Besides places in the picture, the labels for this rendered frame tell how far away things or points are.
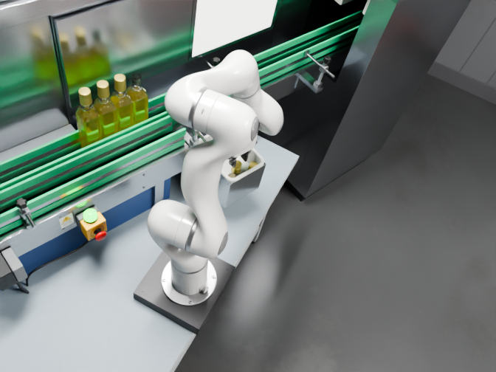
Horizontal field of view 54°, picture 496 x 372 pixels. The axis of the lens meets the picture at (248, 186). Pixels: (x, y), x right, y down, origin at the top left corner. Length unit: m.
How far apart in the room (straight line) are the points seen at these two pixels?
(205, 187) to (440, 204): 2.35
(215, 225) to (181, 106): 0.36
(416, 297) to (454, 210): 0.73
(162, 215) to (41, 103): 0.58
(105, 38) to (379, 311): 1.97
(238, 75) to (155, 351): 0.95
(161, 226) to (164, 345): 0.49
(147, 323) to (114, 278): 0.20
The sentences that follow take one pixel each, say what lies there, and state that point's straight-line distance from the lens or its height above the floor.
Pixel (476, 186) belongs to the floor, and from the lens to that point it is 3.64.
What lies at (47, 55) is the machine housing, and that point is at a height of 1.36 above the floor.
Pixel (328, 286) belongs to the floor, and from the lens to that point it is 2.77.
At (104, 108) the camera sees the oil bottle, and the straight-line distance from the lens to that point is 1.58.
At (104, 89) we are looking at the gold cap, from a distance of 1.53.
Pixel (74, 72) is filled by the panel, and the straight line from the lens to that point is 1.64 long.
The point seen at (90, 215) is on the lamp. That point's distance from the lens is 1.62.
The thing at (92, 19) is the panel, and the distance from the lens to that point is 1.56.
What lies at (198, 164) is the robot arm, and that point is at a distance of 1.20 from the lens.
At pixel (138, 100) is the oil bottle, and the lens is 1.63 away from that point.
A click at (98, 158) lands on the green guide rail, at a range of 1.67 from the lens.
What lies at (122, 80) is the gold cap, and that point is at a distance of 1.55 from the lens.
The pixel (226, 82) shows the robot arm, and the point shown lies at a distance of 1.20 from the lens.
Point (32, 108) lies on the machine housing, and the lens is 1.70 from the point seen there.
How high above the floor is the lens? 2.39
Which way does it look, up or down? 53 degrees down
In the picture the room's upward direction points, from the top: 16 degrees clockwise
